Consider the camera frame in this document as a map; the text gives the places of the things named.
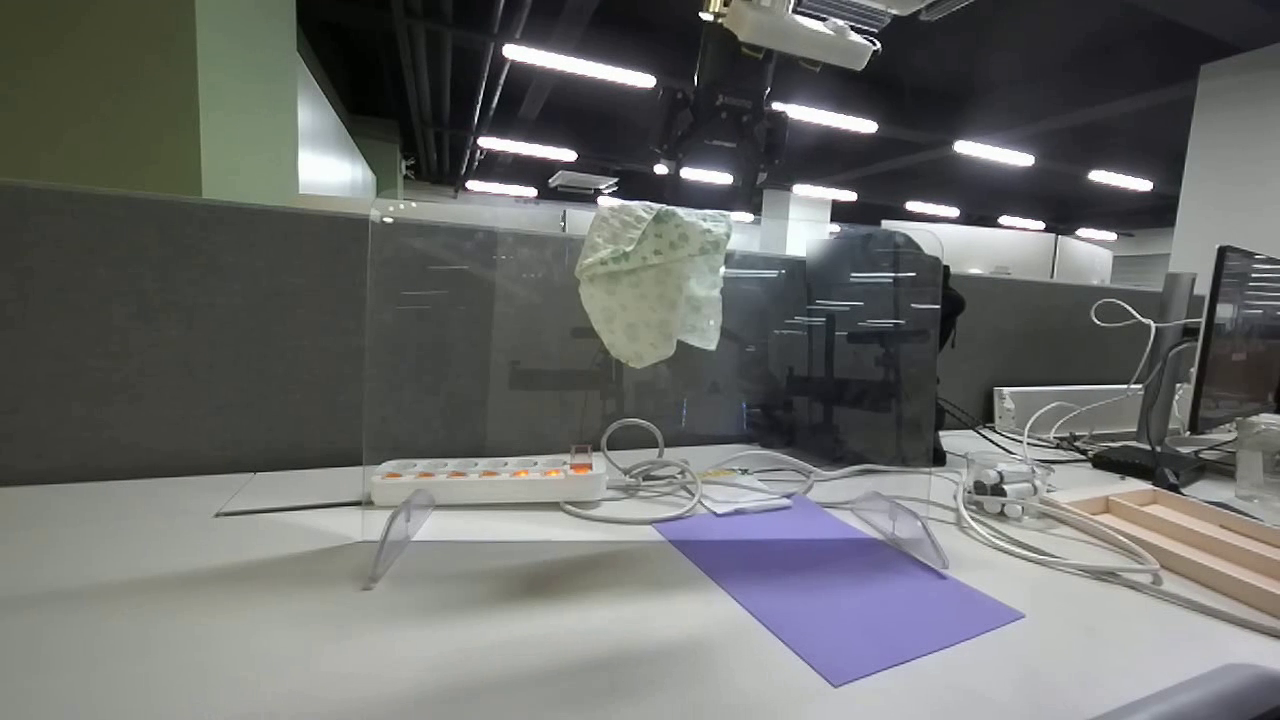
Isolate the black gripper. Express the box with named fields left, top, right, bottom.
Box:
left=650, top=32, right=776, bottom=210

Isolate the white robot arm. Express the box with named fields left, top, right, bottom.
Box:
left=650, top=0, right=971, bottom=188

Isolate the light green patterned cloth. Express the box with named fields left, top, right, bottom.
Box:
left=575, top=205, right=730, bottom=367

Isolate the clear acrylic countertop shield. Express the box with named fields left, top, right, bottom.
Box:
left=360, top=206, right=947, bottom=570

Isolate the white power strip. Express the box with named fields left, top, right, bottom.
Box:
left=362, top=450, right=607, bottom=509

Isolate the white keyboard box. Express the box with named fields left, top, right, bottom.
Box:
left=990, top=385, right=1141, bottom=435

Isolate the white power adapter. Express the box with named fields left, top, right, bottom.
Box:
left=971, top=463, right=1036, bottom=521

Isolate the purple paper sheet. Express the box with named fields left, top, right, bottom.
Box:
left=661, top=505, right=1018, bottom=687

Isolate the black computer monitor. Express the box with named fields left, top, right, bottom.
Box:
left=1187, top=245, right=1280, bottom=430

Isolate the grey office partition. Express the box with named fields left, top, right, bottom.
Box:
left=0, top=182, right=1164, bottom=484

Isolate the grey chair back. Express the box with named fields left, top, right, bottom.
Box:
left=1094, top=665, right=1280, bottom=720

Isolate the white coiled power cable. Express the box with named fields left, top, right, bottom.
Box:
left=555, top=411, right=1169, bottom=586

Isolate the white cable by monitor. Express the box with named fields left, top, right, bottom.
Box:
left=1018, top=297, right=1203, bottom=450

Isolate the light wooden frame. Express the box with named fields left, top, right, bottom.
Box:
left=1075, top=487, right=1280, bottom=619

